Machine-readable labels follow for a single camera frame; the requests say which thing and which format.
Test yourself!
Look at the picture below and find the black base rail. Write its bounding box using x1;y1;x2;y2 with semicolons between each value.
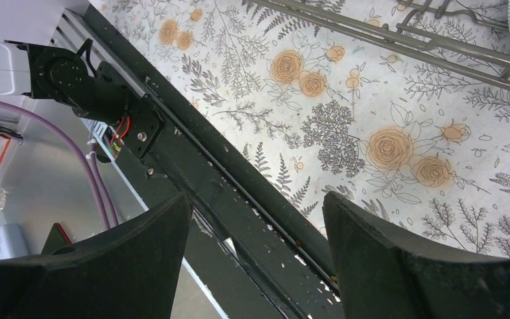
83;7;344;318

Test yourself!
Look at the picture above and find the floral tablecloth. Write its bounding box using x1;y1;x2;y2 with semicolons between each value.
92;1;510;258

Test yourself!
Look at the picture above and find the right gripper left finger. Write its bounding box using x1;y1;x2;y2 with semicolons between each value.
0;192;191;318

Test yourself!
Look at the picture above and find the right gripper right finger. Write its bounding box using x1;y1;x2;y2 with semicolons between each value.
323;191;510;318

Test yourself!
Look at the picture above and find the grey wire dish rack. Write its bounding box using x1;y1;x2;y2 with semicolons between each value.
254;1;510;91

